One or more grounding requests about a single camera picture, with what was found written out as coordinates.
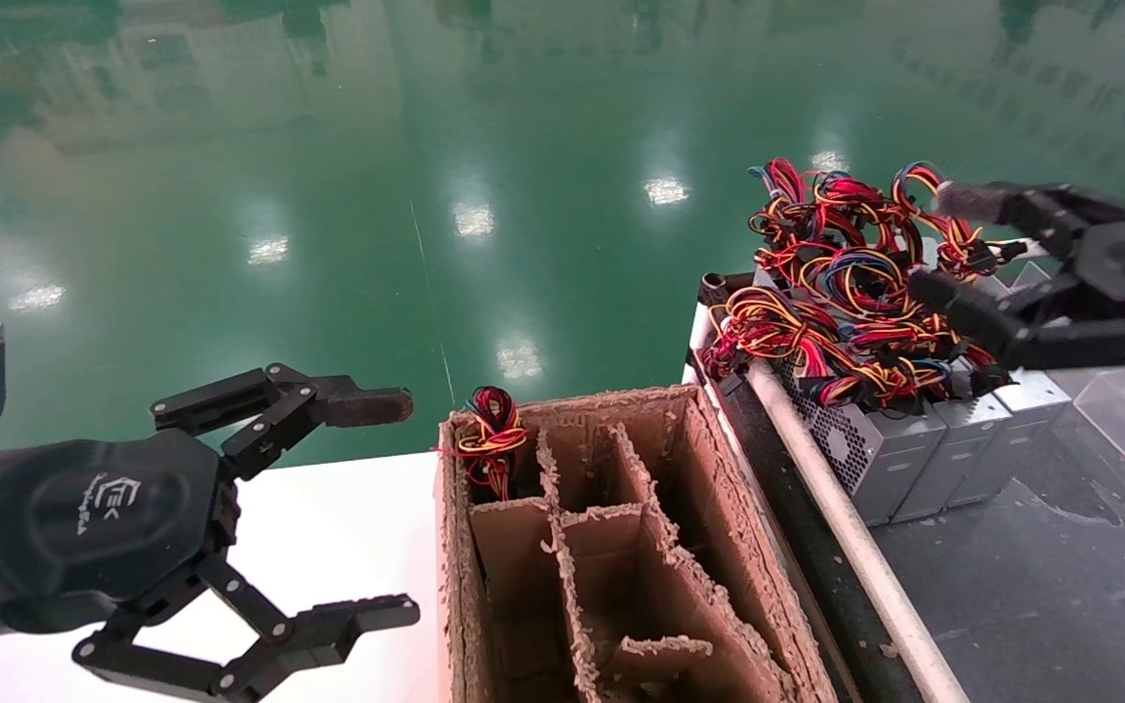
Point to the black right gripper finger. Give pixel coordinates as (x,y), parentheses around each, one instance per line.
(1031,205)
(1041,332)

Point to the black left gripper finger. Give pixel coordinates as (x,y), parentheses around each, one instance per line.
(348,620)
(367,405)

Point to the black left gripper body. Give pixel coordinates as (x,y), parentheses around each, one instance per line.
(104,527)

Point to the black round pipe end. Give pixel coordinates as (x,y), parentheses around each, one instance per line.
(714,285)

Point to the white cart side panel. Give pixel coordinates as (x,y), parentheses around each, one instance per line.
(697,342)

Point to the brown cardboard divider box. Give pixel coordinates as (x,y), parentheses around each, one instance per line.
(689,576)

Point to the long white cart rail pipe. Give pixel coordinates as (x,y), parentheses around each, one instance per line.
(846,527)

